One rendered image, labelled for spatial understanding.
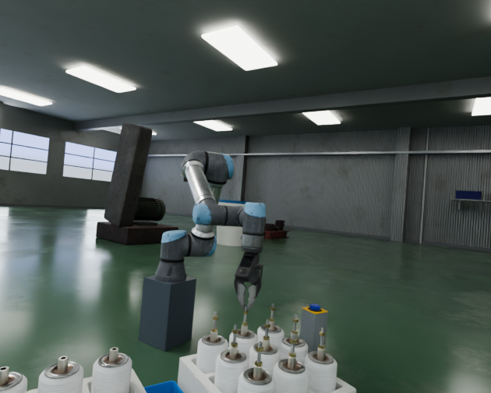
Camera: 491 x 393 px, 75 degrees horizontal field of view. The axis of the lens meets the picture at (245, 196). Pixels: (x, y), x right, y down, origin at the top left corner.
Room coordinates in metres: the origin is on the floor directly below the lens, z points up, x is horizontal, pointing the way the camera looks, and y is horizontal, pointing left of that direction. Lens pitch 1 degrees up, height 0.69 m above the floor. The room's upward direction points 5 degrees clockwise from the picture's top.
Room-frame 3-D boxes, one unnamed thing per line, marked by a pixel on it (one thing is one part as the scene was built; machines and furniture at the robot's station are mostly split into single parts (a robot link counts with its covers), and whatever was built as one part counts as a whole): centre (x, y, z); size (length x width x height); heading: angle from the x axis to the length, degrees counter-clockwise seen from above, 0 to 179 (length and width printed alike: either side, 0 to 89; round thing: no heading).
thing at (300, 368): (0.91, -0.17, 0.25); 0.08 x 0.08 x 0.01
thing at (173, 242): (1.59, 0.33, 0.47); 0.13 x 0.12 x 0.14; 115
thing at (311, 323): (1.23, -0.30, 0.16); 0.07 x 0.07 x 0.31; 34
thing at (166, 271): (1.58, 0.33, 0.35); 0.15 x 0.15 x 0.10
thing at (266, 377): (0.84, -0.07, 0.25); 0.08 x 0.08 x 0.01
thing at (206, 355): (1.03, 0.06, 0.16); 0.10 x 0.10 x 0.18
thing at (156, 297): (1.58, 0.33, 0.15); 0.18 x 0.18 x 0.30; 58
